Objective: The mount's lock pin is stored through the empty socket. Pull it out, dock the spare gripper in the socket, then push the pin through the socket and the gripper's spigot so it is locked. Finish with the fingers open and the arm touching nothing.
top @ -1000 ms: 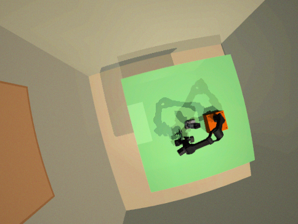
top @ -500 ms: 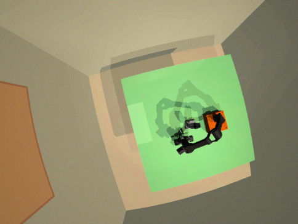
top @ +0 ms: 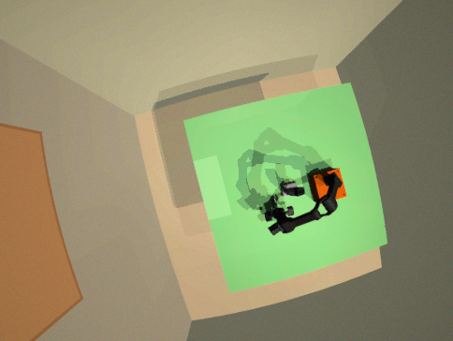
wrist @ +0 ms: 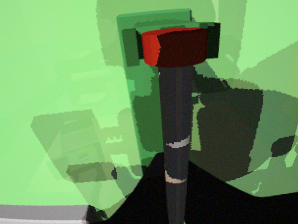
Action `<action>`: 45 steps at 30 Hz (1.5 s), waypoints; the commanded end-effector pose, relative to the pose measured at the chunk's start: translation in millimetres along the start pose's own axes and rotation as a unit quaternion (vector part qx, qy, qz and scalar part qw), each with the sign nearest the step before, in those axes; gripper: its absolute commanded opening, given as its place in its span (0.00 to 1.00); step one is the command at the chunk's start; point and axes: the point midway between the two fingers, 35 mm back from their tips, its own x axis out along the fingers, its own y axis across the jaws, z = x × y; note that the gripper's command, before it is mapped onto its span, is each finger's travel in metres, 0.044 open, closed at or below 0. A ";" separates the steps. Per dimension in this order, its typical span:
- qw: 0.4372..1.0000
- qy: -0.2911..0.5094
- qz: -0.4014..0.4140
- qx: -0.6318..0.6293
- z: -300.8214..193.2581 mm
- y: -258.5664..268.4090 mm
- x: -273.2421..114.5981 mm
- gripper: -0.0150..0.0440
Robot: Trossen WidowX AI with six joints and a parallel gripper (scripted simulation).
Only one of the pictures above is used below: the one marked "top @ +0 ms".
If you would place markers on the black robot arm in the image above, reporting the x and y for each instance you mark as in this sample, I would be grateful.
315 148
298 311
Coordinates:
288 224

